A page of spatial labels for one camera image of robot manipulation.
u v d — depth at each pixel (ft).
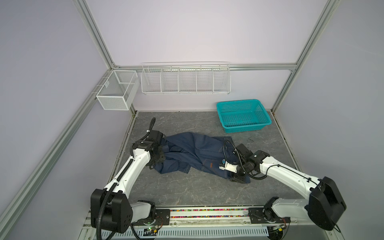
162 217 2.42
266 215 2.20
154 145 1.88
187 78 3.41
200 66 3.07
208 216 2.47
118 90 3.23
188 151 3.05
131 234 2.29
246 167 1.94
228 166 2.43
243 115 3.90
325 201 1.33
